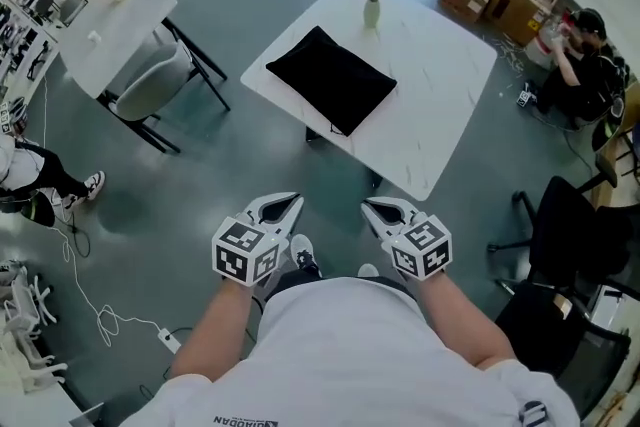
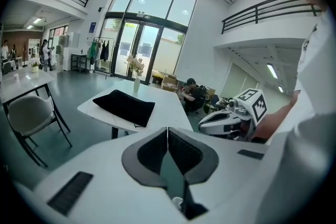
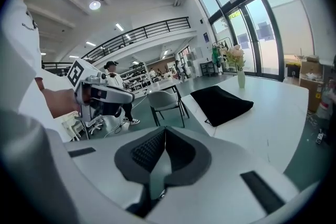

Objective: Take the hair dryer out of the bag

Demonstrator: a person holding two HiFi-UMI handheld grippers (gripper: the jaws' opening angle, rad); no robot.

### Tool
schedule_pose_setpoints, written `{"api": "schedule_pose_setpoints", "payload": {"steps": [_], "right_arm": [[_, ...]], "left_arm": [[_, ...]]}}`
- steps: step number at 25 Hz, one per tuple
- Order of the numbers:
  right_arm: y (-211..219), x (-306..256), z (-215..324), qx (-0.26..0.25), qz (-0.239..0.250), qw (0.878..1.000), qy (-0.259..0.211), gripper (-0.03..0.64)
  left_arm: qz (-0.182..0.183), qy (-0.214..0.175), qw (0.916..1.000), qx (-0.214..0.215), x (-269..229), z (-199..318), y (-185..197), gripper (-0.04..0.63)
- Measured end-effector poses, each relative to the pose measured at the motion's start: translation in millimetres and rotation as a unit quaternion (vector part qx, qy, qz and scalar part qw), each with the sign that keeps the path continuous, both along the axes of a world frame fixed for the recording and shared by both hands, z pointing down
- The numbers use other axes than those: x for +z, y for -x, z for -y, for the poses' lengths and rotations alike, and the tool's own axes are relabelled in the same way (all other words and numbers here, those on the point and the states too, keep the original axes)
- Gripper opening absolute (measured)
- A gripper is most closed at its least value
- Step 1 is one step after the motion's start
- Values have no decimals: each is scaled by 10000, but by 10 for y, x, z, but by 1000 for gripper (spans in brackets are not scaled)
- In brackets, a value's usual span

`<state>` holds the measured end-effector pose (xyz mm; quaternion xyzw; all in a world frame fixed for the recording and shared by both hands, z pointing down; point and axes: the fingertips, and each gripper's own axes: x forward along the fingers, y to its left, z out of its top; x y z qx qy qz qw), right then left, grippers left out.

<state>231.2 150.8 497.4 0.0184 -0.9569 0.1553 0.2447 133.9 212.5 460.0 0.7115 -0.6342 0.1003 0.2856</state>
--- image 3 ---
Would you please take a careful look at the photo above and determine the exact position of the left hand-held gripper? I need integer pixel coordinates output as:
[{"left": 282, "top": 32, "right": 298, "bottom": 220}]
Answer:
[{"left": 67, "top": 59, "right": 136, "bottom": 124}]

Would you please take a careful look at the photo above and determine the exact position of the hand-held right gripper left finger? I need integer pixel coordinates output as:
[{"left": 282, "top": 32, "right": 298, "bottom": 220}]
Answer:
[{"left": 62, "top": 125, "right": 167, "bottom": 211}]

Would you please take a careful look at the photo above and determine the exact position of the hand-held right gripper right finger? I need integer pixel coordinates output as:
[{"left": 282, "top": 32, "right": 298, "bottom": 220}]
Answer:
[{"left": 146, "top": 125, "right": 300, "bottom": 224}]

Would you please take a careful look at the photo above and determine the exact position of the black drawstring cloth pouch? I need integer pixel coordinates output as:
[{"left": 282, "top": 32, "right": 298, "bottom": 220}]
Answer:
[{"left": 190, "top": 86, "right": 255, "bottom": 127}]

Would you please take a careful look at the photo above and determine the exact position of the person's left forearm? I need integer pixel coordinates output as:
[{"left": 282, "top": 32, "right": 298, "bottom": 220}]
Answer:
[{"left": 35, "top": 77, "right": 82, "bottom": 119}]

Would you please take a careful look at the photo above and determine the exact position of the white office chair base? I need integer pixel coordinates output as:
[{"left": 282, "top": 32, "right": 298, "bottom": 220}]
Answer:
[{"left": 75, "top": 114, "right": 103, "bottom": 135}]

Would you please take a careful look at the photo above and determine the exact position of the grey marble side table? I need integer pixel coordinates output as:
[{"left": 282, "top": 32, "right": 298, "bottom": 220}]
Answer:
[{"left": 128, "top": 79, "right": 184, "bottom": 95}]

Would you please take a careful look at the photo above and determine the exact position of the grey shell chair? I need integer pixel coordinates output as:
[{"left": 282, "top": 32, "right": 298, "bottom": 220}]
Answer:
[{"left": 148, "top": 89, "right": 190, "bottom": 128}]

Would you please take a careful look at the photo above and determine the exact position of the black balcony railing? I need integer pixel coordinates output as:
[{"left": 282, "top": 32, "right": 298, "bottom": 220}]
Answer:
[{"left": 81, "top": 16, "right": 191, "bottom": 61}]

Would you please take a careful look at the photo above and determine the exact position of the white marble table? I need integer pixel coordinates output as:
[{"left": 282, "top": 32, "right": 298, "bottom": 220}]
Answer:
[{"left": 181, "top": 75, "right": 310, "bottom": 174}]

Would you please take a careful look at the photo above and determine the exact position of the person's white shirt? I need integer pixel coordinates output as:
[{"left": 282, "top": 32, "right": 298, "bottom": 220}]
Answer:
[{"left": 0, "top": 0, "right": 79, "bottom": 140}]

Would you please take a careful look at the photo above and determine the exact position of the pale green vase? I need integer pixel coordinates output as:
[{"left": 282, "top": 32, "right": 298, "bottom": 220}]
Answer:
[{"left": 237, "top": 70, "right": 246, "bottom": 89}]

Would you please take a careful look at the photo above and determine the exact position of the black clothes rack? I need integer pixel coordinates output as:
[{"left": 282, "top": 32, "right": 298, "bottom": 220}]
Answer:
[{"left": 211, "top": 36, "right": 234, "bottom": 77}]

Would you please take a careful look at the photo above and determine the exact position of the pink flower bouquet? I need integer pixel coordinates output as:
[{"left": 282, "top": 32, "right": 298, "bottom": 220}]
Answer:
[{"left": 222, "top": 44, "right": 247, "bottom": 71}]

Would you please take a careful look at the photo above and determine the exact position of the large open cardboard box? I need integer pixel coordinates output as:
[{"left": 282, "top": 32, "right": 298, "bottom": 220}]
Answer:
[{"left": 299, "top": 60, "right": 326, "bottom": 113}]

